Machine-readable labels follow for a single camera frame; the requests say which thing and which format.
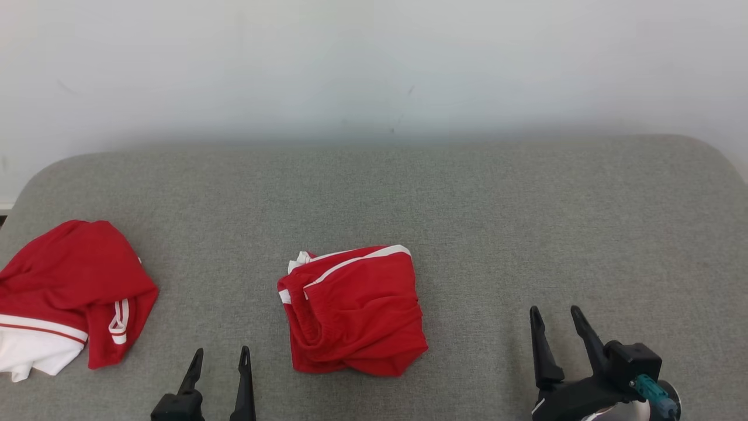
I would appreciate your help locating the red shorts with white stripes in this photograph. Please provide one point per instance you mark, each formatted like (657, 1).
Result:
(362, 310)

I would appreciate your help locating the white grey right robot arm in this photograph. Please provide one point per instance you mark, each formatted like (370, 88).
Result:
(619, 412)

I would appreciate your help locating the grey fabric sofa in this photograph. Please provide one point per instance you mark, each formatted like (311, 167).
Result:
(497, 222)

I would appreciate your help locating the red and white jersey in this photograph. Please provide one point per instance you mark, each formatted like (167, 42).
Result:
(64, 275)

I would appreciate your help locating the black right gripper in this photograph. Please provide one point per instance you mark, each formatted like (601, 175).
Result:
(572, 400)

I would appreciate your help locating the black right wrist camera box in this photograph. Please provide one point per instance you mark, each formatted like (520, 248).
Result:
(631, 362)

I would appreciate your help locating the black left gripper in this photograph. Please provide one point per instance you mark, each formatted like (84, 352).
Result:
(175, 408)

